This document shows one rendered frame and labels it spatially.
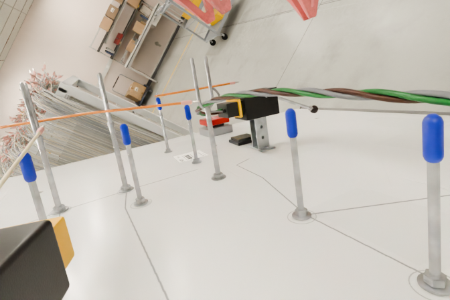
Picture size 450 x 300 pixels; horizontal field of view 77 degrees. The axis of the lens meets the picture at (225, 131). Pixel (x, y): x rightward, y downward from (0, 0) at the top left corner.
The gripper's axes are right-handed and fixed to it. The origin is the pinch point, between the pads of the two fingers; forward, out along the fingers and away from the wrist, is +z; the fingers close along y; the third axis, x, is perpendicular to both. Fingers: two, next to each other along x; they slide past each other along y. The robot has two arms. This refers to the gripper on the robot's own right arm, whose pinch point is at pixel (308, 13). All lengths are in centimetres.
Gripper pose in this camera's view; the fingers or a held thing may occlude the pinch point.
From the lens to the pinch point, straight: 49.8
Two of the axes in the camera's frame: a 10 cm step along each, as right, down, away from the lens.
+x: 8.6, -3.9, 3.3
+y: 4.0, 1.0, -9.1
